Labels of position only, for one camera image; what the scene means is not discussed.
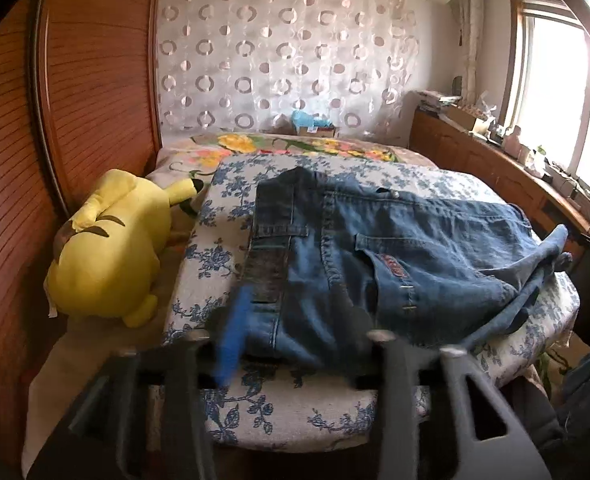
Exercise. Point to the pink floral blanket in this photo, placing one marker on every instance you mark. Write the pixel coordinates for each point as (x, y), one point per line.
(199, 156)

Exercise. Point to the blue floral white quilt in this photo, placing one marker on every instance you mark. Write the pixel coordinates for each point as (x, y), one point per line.
(289, 407)

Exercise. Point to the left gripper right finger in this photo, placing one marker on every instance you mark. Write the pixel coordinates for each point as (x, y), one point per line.
(438, 416)

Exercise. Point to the window with wooden frame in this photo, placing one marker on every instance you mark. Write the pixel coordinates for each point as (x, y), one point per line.
(549, 85)

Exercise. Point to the blue denim jeans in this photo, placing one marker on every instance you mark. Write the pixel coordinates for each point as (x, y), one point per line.
(330, 260)

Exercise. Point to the wooden side cabinet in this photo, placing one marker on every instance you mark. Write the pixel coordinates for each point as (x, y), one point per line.
(452, 149)

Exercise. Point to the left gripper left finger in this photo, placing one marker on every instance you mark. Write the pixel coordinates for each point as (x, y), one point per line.
(109, 427)

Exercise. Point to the cardboard box on cabinet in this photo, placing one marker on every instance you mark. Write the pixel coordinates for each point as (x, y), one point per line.
(469, 118)

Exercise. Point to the circle pattern sheer curtain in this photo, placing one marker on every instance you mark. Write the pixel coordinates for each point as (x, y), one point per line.
(253, 65)

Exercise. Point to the wooden louvered wardrobe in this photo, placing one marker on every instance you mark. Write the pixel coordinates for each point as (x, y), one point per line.
(77, 98)

